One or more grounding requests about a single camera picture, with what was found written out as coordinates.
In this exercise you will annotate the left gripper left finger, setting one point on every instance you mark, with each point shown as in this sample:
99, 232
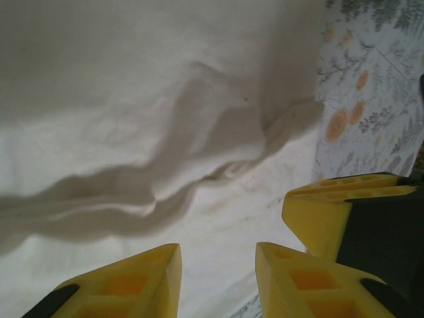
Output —
132, 288

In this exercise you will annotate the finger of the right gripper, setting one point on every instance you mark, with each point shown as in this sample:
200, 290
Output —
364, 232
357, 181

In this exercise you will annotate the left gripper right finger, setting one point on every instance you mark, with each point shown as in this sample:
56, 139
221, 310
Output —
304, 291

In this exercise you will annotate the white t-shirt with robot print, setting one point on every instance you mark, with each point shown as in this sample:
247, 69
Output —
132, 99

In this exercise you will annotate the floral table cloth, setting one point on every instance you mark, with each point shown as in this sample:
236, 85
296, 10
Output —
381, 99

